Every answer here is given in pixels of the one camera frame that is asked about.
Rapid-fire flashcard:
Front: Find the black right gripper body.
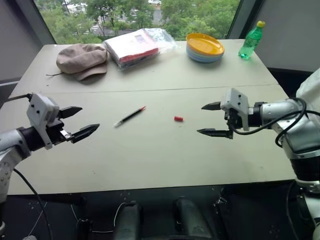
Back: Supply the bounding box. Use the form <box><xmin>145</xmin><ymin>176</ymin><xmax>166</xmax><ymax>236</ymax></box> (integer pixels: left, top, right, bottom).
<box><xmin>224</xmin><ymin>108</ymin><xmax>244</xmax><ymax>135</ymax></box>

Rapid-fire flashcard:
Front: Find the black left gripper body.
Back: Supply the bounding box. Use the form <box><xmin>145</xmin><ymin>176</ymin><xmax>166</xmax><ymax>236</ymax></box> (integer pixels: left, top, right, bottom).
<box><xmin>47</xmin><ymin>109</ymin><xmax>76</xmax><ymax>146</ymax></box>

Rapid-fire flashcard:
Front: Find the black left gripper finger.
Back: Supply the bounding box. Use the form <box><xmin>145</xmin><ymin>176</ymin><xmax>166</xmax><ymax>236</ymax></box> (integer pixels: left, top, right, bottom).
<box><xmin>59</xmin><ymin>106</ymin><xmax>84</xmax><ymax>121</ymax></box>
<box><xmin>70</xmin><ymin>123</ymin><xmax>101</xmax><ymax>145</ymax></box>

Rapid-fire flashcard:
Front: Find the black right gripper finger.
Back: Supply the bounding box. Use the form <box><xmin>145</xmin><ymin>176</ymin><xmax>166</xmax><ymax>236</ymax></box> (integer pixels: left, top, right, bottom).
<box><xmin>196</xmin><ymin>128</ymin><xmax>234</xmax><ymax>140</ymax></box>
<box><xmin>200</xmin><ymin>100</ymin><xmax>222</xmax><ymax>112</ymax></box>

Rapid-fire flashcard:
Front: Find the black pen with red tip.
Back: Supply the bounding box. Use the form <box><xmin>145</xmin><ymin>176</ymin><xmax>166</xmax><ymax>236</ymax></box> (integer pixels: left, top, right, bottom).
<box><xmin>113</xmin><ymin>105</ymin><xmax>147</xmax><ymax>129</ymax></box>

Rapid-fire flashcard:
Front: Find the beige newsboy cap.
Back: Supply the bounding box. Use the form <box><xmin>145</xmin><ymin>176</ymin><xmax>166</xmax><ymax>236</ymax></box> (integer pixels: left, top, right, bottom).
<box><xmin>45</xmin><ymin>43</ymin><xmax>109</xmax><ymax>82</ymax></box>

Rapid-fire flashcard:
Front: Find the pale plate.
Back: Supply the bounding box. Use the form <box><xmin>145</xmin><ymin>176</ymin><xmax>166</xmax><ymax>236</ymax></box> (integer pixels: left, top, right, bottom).
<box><xmin>187</xmin><ymin>53</ymin><xmax>224</xmax><ymax>64</ymax></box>

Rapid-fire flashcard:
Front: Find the light blue plate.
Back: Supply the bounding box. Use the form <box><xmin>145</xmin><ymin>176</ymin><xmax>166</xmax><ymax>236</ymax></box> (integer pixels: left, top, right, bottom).
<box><xmin>185</xmin><ymin>47</ymin><xmax>225</xmax><ymax>60</ymax></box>

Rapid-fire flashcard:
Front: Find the green plastic bottle yellow lid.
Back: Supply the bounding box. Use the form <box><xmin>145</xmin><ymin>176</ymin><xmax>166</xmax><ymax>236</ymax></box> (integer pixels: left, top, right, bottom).
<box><xmin>237</xmin><ymin>20</ymin><xmax>266</xmax><ymax>61</ymax></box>

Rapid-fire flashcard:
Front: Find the white cloth garment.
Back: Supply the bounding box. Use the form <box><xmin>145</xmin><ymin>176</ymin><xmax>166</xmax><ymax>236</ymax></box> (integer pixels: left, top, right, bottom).
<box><xmin>295</xmin><ymin>65</ymin><xmax>320</xmax><ymax>114</ymax></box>

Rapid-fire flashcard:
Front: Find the crumpled clear plastic bag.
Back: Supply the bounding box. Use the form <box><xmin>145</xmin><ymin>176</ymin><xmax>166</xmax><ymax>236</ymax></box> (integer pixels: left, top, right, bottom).
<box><xmin>144</xmin><ymin>27</ymin><xmax>179</xmax><ymax>55</ymax></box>

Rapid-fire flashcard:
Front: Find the clear bag of folded clothes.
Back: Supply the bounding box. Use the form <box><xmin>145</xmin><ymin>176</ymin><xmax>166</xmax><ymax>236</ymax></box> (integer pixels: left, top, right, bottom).
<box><xmin>102</xmin><ymin>28</ymin><xmax>161</xmax><ymax>71</ymax></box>

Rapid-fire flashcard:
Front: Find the dark rounded shape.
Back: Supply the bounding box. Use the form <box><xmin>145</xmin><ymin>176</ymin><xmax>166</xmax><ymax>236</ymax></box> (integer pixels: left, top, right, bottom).
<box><xmin>115</xmin><ymin>201</ymin><xmax>144</xmax><ymax>240</ymax></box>
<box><xmin>172</xmin><ymin>196</ymin><xmax>214</xmax><ymax>240</ymax></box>

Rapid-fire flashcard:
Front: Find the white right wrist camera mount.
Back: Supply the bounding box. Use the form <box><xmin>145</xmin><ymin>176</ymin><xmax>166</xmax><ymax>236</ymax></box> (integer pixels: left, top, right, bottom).
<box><xmin>219</xmin><ymin>87</ymin><xmax>251</xmax><ymax>132</ymax></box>

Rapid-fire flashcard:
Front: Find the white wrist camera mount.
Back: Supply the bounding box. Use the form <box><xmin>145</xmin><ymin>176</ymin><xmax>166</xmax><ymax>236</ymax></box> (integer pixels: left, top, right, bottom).
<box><xmin>219</xmin><ymin>87</ymin><xmax>251</xmax><ymax>132</ymax></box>
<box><xmin>26</xmin><ymin>92</ymin><xmax>61</xmax><ymax>151</ymax></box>

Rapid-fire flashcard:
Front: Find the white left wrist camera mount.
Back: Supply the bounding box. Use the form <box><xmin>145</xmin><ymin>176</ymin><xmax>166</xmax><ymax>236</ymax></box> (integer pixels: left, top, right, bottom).
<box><xmin>26</xmin><ymin>92</ymin><xmax>61</xmax><ymax>151</ymax></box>

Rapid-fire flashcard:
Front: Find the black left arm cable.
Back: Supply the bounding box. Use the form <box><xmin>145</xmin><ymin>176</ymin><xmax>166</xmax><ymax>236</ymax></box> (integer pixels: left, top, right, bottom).
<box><xmin>0</xmin><ymin>92</ymin><xmax>54</xmax><ymax>240</ymax></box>

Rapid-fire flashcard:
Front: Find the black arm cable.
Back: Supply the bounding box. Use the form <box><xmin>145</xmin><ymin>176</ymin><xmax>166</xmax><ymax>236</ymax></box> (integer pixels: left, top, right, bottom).
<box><xmin>228</xmin><ymin>97</ymin><xmax>309</xmax><ymax>148</ymax></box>
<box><xmin>0</xmin><ymin>92</ymin><xmax>54</xmax><ymax>240</ymax></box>

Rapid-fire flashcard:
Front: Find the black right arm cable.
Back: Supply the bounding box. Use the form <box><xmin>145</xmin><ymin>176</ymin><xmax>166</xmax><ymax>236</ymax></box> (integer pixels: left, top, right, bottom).
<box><xmin>228</xmin><ymin>97</ymin><xmax>309</xmax><ymax>148</ymax></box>

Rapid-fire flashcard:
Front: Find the thin white wire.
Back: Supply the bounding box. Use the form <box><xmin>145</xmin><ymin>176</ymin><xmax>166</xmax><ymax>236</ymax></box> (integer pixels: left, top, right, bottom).
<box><xmin>112</xmin><ymin>201</ymin><xmax>129</xmax><ymax>227</ymax></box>

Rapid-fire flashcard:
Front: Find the dark window frame post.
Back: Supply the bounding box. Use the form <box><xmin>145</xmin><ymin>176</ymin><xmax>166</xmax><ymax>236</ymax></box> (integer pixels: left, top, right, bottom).
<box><xmin>22</xmin><ymin>0</ymin><xmax>56</xmax><ymax>46</ymax></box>
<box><xmin>225</xmin><ymin>0</ymin><xmax>261</xmax><ymax>40</ymax></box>

